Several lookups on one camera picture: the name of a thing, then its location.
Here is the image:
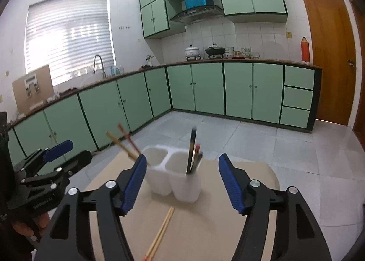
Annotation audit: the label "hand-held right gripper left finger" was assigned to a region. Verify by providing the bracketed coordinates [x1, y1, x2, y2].
[34, 154, 148, 261]

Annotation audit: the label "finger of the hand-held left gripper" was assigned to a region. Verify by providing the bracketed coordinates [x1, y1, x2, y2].
[21, 150, 93, 190]
[13, 140, 74, 177]

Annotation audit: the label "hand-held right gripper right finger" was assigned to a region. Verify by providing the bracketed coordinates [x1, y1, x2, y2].
[218, 153, 333, 261]

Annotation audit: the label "wooden chopstick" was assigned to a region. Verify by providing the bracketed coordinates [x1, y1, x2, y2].
[106, 131, 143, 162]
[142, 206, 173, 261]
[145, 207, 175, 261]
[117, 123, 143, 157]

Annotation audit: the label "white plastic utensil holder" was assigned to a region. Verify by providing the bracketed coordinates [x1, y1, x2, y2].
[142, 145, 201, 203]

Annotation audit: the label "person's left hand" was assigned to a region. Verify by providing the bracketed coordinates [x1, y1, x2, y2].
[11, 212, 50, 238]

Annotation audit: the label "dark red cloth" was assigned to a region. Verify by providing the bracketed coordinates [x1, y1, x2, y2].
[58, 87, 82, 97]

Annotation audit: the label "brown cardboard box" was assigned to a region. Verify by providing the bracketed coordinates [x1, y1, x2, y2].
[12, 65, 55, 115]

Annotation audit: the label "green drawer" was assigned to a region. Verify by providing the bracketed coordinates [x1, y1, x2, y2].
[279, 106, 311, 130]
[282, 86, 313, 110]
[284, 65, 315, 90]

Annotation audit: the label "chrome kitchen faucet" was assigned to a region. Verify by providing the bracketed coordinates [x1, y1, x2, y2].
[93, 55, 107, 79]

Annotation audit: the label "green base cabinets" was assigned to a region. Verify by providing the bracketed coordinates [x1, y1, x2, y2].
[6, 60, 323, 164]

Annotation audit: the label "white window blinds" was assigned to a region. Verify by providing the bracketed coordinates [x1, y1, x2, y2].
[25, 0, 115, 86]

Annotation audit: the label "gas stove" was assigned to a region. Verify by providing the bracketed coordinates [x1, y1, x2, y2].
[185, 54, 226, 60]

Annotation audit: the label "black lidded wok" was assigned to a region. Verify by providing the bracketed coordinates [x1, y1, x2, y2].
[205, 44, 226, 55]

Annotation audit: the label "white lidded pot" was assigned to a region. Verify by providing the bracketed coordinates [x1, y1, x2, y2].
[185, 44, 201, 58]

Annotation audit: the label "orange thermos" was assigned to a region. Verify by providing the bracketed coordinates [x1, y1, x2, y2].
[301, 36, 311, 64]

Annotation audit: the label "plain wooden door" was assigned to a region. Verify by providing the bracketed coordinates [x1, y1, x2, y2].
[349, 0, 365, 147]

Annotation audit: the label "black range hood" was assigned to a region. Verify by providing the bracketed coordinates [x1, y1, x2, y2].
[168, 5, 224, 24]

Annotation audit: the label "wooden door with handle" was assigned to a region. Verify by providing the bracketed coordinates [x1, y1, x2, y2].
[298, 0, 358, 127]

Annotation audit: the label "green corner wall cabinet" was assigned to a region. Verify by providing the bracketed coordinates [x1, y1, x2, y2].
[139, 0, 186, 39]

